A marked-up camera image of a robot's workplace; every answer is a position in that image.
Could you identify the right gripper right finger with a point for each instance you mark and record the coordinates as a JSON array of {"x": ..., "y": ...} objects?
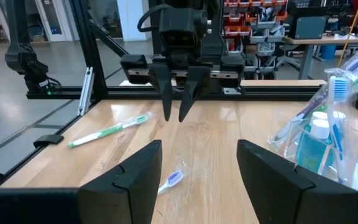
[{"x": 275, "y": 193}]

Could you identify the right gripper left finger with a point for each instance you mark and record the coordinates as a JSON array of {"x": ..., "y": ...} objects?
[{"x": 129, "y": 193}]

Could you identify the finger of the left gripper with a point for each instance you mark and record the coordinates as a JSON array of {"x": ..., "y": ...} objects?
[
  {"x": 193, "y": 84},
  {"x": 166, "y": 84}
]

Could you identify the purple white toothbrush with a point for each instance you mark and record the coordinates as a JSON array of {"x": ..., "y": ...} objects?
[
  {"x": 172, "y": 179},
  {"x": 306, "y": 110}
]

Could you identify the small blue mouthwash bottle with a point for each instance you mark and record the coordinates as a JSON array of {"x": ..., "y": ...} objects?
[{"x": 314, "y": 149}]

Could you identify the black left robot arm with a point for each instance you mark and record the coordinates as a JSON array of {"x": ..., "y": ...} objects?
[{"x": 26, "y": 59}]

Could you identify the red grey storage bin rack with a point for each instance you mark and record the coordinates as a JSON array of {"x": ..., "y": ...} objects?
[{"x": 253, "y": 34}]

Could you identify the clear acrylic organizer box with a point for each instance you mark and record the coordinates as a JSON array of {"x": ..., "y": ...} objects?
[{"x": 291, "y": 146}]

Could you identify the grey office chair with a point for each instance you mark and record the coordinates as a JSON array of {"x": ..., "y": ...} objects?
[{"x": 287, "y": 56}]

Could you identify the black computer monitor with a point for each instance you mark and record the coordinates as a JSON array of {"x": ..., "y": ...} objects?
[{"x": 309, "y": 26}]

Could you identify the wooden desk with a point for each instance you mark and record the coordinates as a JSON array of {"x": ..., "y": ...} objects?
[{"x": 322, "y": 40}]

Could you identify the blue bin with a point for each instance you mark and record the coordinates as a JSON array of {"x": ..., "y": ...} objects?
[{"x": 328, "y": 52}]

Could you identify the black aluminium table frame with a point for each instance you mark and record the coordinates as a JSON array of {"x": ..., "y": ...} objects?
[{"x": 259, "y": 92}]

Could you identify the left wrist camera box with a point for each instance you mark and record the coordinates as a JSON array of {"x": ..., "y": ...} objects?
[{"x": 182, "y": 28}]

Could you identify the silver metal bracket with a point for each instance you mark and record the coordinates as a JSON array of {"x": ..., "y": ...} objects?
[{"x": 85, "y": 90}]

